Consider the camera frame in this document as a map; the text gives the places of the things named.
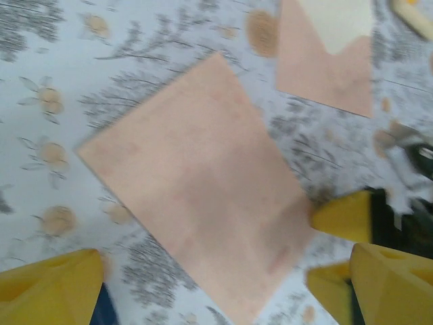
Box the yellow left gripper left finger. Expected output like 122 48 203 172
0 248 106 325

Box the cream yellow calculator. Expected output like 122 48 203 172
392 0 433 40

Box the pink paper letter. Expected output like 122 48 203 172
76 50 314 325

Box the floral patterned table cover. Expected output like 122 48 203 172
0 0 433 325

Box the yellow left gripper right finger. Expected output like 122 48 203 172
350 242 433 325

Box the pink envelope cream inside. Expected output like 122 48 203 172
275 0 375 119

